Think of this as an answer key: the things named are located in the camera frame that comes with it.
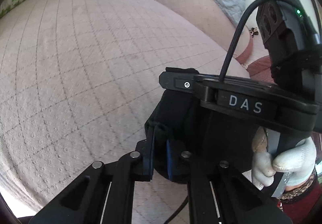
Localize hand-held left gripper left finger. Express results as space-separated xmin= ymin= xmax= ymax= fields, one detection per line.
xmin=29 ymin=126 xmax=155 ymax=224

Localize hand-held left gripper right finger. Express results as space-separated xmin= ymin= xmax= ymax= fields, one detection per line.
xmin=166 ymin=139 xmax=295 ymax=224

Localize person's right hand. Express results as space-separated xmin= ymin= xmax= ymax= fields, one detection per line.
xmin=252 ymin=128 xmax=317 ymax=190

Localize person's right forearm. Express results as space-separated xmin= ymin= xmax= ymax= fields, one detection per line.
xmin=275 ymin=164 xmax=322 ymax=224

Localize pink pillow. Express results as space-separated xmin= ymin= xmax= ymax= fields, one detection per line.
xmin=245 ymin=55 xmax=278 ymax=84
xmin=137 ymin=0 xmax=254 ymax=64

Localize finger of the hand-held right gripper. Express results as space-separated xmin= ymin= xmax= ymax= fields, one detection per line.
xmin=159 ymin=67 xmax=200 ymax=92

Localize black pants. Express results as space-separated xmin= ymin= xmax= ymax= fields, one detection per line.
xmin=144 ymin=89 xmax=260 ymax=185

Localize quilted pink bed cover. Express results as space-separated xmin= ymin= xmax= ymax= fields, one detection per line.
xmin=0 ymin=0 xmax=252 ymax=217

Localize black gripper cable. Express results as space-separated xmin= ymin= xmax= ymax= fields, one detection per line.
xmin=218 ymin=0 xmax=300 ymax=83

